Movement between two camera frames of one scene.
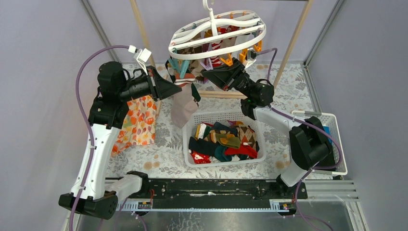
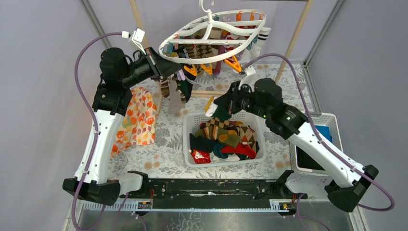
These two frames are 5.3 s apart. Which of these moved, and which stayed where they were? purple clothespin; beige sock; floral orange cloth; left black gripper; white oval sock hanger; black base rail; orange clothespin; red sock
Moved: white oval sock hanger; left black gripper; beige sock; orange clothespin; purple clothespin
Stayed: black base rail; floral orange cloth; red sock
